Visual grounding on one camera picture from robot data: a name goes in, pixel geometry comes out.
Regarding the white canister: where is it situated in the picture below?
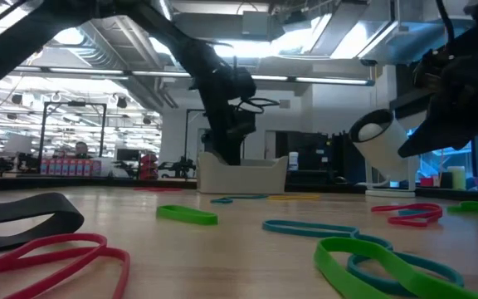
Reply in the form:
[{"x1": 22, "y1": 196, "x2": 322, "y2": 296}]
[{"x1": 287, "y1": 150, "x2": 300, "y2": 172}]

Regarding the black looped gripper cable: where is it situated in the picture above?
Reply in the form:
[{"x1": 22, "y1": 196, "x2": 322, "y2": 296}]
[{"x1": 234, "y1": 97, "x2": 281, "y2": 115}]

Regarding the green rubber band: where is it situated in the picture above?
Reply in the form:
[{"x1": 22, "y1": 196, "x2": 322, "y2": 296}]
[
  {"x1": 446, "y1": 200, "x2": 478, "y2": 216},
  {"x1": 313, "y1": 236, "x2": 478, "y2": 299},
  {"x1": 155, "y1": 204, "x2": 219, "y2": 227}
]

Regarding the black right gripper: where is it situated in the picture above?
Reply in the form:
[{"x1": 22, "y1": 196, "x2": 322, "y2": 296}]
[{"x1": 397, "y1": 39, "x2": 478, "y2": 158}]

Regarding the ceiling light bar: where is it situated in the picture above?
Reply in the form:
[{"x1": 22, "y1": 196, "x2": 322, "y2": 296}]
[
  {"x1": 250, "y1": 74, "x2": 376, "y2": 87},
  {"x1": 12, "y1": 65, "x2": 193, "y2": 79}
]

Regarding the pink boxes row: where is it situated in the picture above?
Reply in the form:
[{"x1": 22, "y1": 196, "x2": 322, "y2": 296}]
[{"x1": 39, "y1": 158, "x2": 103, "y2": 177}]

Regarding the yellow-green container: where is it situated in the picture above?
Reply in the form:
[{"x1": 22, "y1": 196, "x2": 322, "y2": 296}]
[{"x1": 446, "y1": 165, "x2": 467, "y2": 191}]

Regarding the translucent grey plastic bin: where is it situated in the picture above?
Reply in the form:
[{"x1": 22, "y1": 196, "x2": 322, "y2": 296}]
[{"x1": 196, "y1": 151, "x2": 289, "y2": 195}]

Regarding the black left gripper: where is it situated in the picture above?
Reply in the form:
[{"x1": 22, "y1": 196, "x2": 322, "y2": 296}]
[{"x1": 199, "y1": 68, "x2": 257, "y2": 166}]

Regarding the black monitor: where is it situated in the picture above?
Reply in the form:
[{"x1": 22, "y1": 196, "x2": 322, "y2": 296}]
[{"x1": 115, "y1": 148, "x2": 141, "y2": 163}]

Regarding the teal rubber band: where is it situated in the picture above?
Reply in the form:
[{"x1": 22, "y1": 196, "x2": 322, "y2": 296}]
[
  {"x1": 262, "y1": 219, "x2": 466, "y2": 298},
  {"x1": 397, "y1": 208, "x2": 427, "y2": 218},
  {"x1": 210, "y1": 194, "x2": 270, "y2": 205}
]

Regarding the black rig frame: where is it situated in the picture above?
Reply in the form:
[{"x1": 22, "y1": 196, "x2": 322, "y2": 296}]
[{"x1": 37, "y1": 100, "x2": 108, "y2": 167}]

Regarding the black cabinet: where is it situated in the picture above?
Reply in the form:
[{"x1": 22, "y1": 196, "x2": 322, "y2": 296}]
[{"x1": 275, "y1": 130, "x2": 368, "y2": 186}]

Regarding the person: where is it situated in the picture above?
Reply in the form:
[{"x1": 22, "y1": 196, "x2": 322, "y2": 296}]
[{"x1": 74, "y1": 141, "x2": 90, "y2": 159}]

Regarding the yellow rubber band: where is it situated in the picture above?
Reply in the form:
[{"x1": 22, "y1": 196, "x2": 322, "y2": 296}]
[{"x1": 266, "y1": 194, "x2": 321, "y2": 202}]

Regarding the silver ventilation duct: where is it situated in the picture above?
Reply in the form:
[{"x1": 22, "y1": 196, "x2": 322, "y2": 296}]
[{"x1": 76, "y1": 16, "x2": 169, "y2": 70}]

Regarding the red rubber band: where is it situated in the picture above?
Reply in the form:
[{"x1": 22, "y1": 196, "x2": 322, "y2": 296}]
[
  {"x1": 0, "y1": 233, "x2": 131, "y2": 299},
  {"x1": 370, "y1": 202, "x2": 444, "y2": 228},
  {"x1": 133, "y1": 186, "x2": 184, "y2": 194}
]

